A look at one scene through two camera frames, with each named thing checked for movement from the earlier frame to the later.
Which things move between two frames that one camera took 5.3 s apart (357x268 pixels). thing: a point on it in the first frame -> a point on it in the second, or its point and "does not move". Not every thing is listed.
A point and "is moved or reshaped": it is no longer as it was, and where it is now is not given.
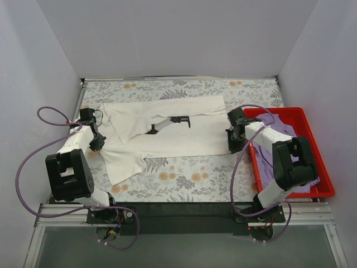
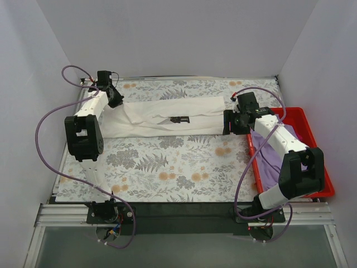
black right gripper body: x=232 y=141 -> x=228 y=121
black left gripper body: x=98 y=142 -> x=116 y=100
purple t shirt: x=264 y=158 does not move
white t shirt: x=126 y=145 is moved or reshaped
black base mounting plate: x=183 y=218 does not move
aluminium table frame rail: x=77 y=219 does not move
